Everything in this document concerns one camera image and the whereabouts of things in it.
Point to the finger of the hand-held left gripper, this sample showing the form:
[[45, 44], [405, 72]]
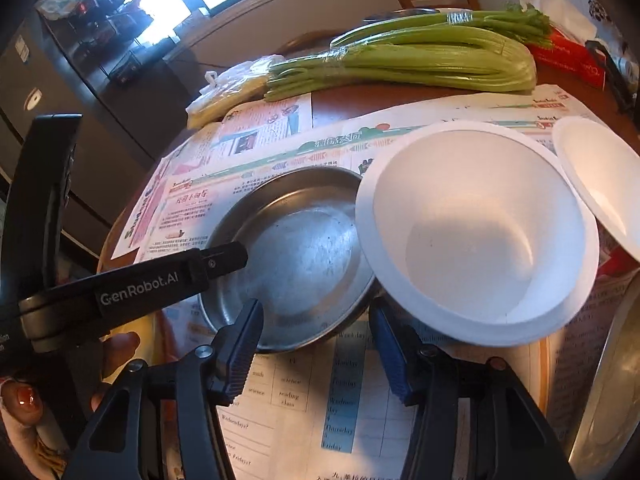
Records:
[[225, 260]]

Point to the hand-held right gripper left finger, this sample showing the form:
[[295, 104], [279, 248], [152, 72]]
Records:
[[240, 350]]

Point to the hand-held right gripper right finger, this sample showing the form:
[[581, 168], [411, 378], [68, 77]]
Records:
[[390, 355]]

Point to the round steel plate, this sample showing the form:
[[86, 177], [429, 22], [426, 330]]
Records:
[[300, 240]]

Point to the red and white paper bowl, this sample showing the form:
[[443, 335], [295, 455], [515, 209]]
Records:
[[475, 240], [600, 175]]

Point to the large steel bowl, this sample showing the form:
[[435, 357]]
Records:
[[615, 385]]

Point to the person's left hand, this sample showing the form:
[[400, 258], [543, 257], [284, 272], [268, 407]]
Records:
[[120, 347]]

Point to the large printed newspaper sheet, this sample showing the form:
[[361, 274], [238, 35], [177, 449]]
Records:
[[310, 410]]

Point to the dark refrigerator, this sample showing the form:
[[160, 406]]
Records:
[[50, 85]]

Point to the pink printed newspaper sheet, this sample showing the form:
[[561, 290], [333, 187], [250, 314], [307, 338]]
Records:
[[250, 130]]

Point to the black electronic box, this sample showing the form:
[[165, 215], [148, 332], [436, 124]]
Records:
[[125, 70]]

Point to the plastic bag of yellow vegetables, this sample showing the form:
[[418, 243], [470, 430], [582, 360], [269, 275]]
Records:
[[225, 95]]

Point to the crumpled white plastic bag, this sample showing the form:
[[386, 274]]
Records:
[[60, 5]]

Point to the curved wooden chair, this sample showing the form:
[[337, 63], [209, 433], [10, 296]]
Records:
[[305, 40]]

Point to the thick celery bundle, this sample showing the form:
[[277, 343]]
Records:
[[400, 67]]

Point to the small steel bowl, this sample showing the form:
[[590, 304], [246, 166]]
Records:
[[400, 12]]

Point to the slim celery bundle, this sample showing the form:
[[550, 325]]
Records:
[[450, 19]]

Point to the red tissue box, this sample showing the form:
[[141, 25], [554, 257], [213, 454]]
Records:
[[565, 60]]

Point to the dark spotted ornament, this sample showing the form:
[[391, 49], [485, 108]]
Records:
[[602, 10]]

